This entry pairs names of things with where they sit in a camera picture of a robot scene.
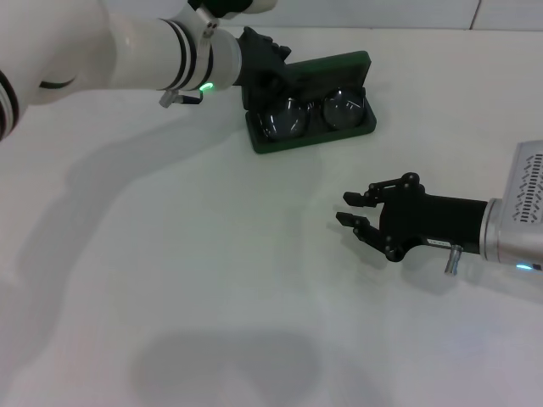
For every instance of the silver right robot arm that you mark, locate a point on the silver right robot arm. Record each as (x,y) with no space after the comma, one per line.
(509,241)

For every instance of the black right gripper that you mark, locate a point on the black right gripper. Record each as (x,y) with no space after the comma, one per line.
(437,220)

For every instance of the black glasses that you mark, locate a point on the black glasses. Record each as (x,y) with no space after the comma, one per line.
(284,120)

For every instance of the green glasses case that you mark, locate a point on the green glasses case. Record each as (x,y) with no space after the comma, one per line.
(322,68)

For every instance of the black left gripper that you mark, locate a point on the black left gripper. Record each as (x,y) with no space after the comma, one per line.
(254,51)

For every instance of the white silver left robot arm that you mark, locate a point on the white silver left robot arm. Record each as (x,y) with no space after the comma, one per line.
(140,55)

